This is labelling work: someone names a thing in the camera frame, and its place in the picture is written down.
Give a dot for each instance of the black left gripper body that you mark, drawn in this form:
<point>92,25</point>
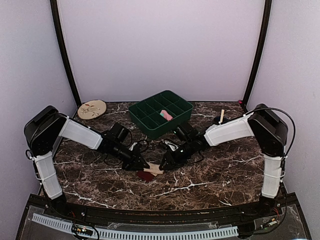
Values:
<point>128,158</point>

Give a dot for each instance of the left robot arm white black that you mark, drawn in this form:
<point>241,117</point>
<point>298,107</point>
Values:
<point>45,132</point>

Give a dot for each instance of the black frame post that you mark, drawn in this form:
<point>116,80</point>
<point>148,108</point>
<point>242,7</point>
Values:
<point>63,51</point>
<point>258,53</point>

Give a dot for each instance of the white slotted cable duct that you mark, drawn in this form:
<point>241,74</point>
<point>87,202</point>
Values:
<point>138,232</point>

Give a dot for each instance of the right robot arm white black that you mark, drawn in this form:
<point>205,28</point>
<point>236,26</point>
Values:
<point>269,130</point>

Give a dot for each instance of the round beige floral coaster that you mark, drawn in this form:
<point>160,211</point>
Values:
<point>91,109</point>

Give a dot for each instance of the dark blue mug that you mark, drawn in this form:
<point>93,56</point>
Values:
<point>218,120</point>

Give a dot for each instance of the right black frame post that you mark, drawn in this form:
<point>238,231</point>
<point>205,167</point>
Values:
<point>258,53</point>

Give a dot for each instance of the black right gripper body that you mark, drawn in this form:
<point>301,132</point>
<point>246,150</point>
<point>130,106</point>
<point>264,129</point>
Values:
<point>182,156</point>

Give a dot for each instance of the small circuit board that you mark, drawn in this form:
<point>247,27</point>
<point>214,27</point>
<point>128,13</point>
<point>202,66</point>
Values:
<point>81,230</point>

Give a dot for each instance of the beige striped sock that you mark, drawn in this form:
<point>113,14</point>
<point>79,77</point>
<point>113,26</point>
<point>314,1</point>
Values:
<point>148,174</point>

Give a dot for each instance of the green compartment tray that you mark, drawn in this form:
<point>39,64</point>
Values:
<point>146,113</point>

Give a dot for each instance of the wooden stick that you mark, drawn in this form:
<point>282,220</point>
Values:
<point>221,116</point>

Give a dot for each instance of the left black frame post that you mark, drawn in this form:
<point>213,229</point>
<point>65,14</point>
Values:
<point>63,51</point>

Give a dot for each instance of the pink patterned sock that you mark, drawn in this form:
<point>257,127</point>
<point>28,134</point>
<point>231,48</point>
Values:
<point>166,115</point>

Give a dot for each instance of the black front rail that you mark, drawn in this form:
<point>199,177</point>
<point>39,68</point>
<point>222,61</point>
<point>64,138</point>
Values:
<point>102,215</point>

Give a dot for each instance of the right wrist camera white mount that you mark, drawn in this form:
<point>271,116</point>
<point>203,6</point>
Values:
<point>171,145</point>

